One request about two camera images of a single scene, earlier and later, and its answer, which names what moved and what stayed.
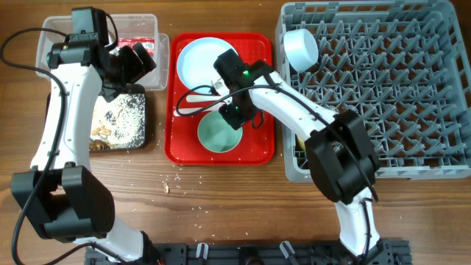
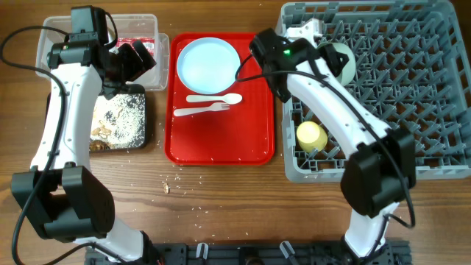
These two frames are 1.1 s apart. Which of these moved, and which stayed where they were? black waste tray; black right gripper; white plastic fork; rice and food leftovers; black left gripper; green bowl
Moved: black right gripper; green bowl
Stayed: black left gripper; black waste tray; white plastic fork; rice and food leftovers
